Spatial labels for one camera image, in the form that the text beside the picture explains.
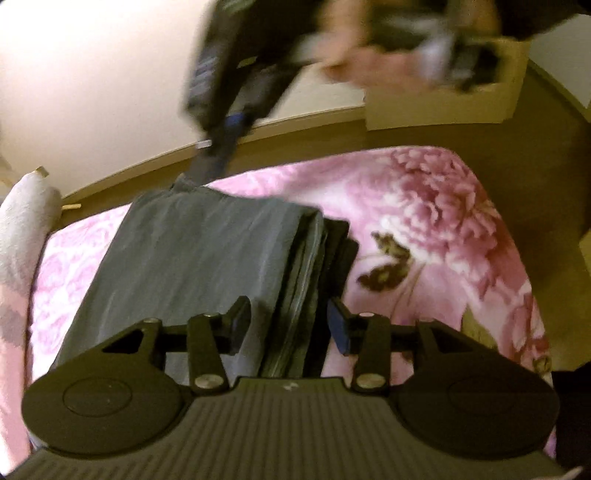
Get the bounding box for cardboard box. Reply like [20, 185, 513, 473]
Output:
[364, 39, 529, 132]

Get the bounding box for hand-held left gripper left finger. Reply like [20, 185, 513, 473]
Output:
[99, 295, 252, 395]

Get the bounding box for dark grey pants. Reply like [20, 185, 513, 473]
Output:
[54, 174, 326, 380]

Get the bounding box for black folded garment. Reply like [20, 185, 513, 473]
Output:
[305, 218, 360, 377]

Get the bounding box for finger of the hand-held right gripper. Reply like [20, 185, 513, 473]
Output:
[190, 113, 254, 186]

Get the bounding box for person's right hand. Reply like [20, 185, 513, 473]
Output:
[318, 0, 465, 89]

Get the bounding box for pink floral blanket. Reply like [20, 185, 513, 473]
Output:
[23, 145, 555, 462]

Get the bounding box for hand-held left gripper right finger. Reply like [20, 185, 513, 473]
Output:
[327, 296, 467, 394]

